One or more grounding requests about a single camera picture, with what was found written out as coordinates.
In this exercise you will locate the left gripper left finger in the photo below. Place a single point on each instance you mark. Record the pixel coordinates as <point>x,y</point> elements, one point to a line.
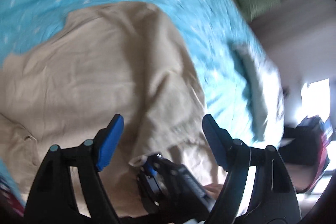
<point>106,141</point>

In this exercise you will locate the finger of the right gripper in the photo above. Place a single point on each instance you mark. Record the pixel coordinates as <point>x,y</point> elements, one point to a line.
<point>148,169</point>

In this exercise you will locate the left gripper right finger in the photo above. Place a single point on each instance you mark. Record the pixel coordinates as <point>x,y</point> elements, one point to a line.
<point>219,140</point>

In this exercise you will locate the beige t-shirt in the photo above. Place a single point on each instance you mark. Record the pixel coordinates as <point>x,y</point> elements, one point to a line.
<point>126,58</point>

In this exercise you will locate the dark clothes pile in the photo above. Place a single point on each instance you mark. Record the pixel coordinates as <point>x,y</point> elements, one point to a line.
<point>304,152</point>

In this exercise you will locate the turquoise star quilt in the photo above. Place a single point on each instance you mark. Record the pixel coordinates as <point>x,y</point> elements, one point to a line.
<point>240,84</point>

